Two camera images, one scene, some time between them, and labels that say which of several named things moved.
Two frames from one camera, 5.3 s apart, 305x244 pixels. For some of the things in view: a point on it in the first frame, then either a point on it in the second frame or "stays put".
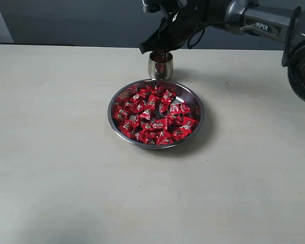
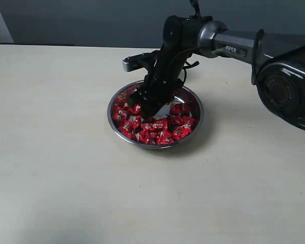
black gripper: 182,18 to 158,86
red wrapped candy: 164,138 stays put
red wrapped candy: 181,133 stays put
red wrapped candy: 156,124 stays put
